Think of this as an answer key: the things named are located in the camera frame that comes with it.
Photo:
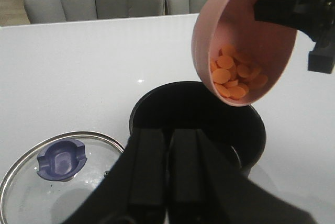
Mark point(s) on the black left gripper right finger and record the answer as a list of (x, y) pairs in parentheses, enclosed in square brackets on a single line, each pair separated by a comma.
[(205, 188)]

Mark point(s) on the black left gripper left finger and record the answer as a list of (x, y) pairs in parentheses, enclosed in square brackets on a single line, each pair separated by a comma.
[(134, 189)]

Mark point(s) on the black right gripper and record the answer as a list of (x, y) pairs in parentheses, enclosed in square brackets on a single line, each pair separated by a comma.
[(320, 27)]

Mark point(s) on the pink bowl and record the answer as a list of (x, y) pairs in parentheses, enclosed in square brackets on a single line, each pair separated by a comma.
[(222, 22)]

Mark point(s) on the orange ham slices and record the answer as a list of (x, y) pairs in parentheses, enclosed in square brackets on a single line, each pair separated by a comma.
[(235, 74)]

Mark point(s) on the glass lid with blue knob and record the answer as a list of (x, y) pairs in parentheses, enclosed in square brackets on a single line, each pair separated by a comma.
[(49, 182)]

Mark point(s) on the dark blue saucepan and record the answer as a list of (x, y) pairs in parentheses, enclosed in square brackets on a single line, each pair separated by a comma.
[(236, 132)]

